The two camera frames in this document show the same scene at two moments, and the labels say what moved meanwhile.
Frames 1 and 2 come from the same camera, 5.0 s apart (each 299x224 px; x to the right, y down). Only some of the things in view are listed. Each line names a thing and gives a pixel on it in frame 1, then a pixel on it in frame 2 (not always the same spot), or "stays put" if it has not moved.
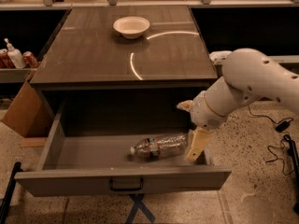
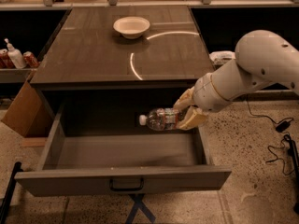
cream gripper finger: [185, 105] -> [186, 100]
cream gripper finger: [199, 143] -> [194, 118]
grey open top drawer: [77, 164] stays put
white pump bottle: [15, 55] stays put
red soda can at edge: [6, 62] stays put
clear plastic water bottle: [162, 147] -> [160, 119]
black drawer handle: [127, 189] stays put
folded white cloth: [218, 57] stays put
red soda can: [30, 60] stays put
